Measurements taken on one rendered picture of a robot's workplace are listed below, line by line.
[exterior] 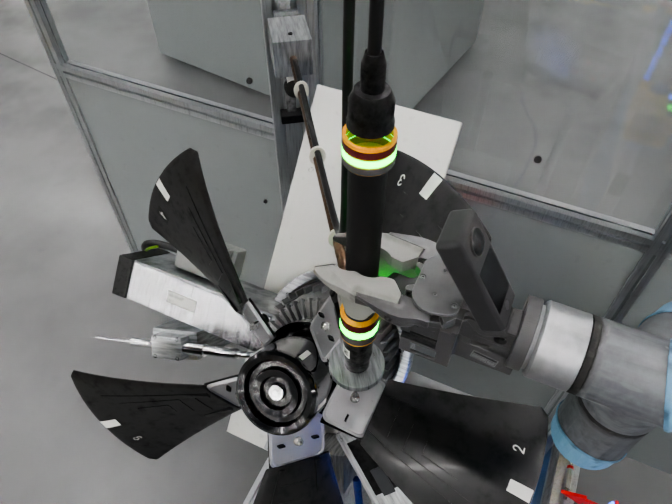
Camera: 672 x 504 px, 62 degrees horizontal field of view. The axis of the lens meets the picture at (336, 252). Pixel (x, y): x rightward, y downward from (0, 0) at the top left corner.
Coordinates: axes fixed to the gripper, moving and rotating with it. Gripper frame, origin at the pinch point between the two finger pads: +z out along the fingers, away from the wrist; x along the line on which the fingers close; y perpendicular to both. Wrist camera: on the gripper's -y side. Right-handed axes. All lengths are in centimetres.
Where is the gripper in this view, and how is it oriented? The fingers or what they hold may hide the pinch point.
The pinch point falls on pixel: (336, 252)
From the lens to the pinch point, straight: 56.4
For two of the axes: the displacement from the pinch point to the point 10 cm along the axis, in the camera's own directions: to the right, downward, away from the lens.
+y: 0.0, 6.5, 7.6
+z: -9.1, -3.2, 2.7
